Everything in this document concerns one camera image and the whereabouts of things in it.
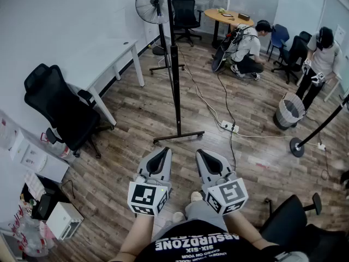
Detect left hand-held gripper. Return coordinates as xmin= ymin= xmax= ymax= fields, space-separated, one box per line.
xmin=127 ymin=146 xmax=173 ymax=218

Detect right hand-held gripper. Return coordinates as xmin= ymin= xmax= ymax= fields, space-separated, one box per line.
xmin=195 ymin=148 xmax=249 ymax=216

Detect black tripod stand pole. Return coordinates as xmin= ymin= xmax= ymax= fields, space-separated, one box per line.
xmin=149 ymin=0 xmax=205 ymax=145

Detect person's right forearm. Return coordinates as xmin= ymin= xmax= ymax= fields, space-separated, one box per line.
xmin=222 ymin=210 xmax=276 ymax=252

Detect person's left forearm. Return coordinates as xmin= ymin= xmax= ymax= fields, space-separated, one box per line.
xmin=108 ymin=213 xmax=155 ymax=262

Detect white power strip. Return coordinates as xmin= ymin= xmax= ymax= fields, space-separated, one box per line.
xmin=220 ymin=120 xmax=240 ymax=133

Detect person's grey trousers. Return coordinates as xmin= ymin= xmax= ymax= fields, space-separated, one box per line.
xmin=152 ymin=199 xmax=230 ymax=241

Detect black pole stand round base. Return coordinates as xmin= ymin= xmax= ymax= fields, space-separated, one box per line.
xmin=289 ymin=94 xmax=349 ymax=158

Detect grey waste bin with liner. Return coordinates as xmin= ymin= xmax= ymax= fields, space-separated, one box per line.
xmin=273 ymin=92 xmax=305 ymax=131

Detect person's black printed shirt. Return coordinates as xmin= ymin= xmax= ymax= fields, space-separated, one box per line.
xmin=133 ymin=219 xmax=310 ymax=262

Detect clear plastic bag red print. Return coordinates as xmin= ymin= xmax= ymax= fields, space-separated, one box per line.
xmin=40 ymin=132 xmax=76 ymax=163
xmin=8 ymin=206 xmax=59 ymax=258

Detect white flat carton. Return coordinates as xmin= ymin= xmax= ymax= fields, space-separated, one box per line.
xmin=35 ymin=153 xmax=70 ymax=184

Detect white appliance box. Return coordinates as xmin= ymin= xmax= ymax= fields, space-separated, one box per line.
xmin=45 ymin=201 xmax=85 ymax=241

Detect white desk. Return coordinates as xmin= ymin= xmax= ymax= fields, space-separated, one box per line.
xmin=65 ymin=38 xmax=146 ymax=127

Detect white printed carton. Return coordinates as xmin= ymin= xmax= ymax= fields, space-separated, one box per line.
xmin=9 ymin=129 xmax=47 ymax=174

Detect white side table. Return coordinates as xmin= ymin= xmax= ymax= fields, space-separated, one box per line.
xmin=296 ymin=72 xmax=343 ymax=103

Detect blue chair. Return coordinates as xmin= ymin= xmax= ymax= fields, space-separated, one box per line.
xmin=266 ymin=23 xmax=290 ymax=62

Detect round wooden table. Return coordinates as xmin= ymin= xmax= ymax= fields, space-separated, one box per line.
xmin=203 ymin=8 xmax=255 ymax=50

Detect black standing fan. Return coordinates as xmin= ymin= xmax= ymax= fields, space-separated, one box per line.
xmin=135 ymin=0 xmax=176 ymax=56

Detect white paper notice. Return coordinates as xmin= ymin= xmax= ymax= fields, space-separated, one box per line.
xmin=334 ymin=24 xmax=347 ymax=48

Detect black floor cable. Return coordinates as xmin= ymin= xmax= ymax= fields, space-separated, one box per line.
xmin=216 ymin=71 xmax=237 ymax=172

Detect thin white cable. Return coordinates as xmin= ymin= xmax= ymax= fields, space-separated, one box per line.
xmin=236 ymin=131 xmax=320 ymax=147

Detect white floor cable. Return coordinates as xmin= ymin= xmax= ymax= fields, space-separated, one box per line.
xmin=178 ymin=46 xmax=224 ymax=128

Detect white fan cable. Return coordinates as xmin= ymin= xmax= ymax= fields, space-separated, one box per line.
xmin=157 ymin=37 xmax=171 ymax=68

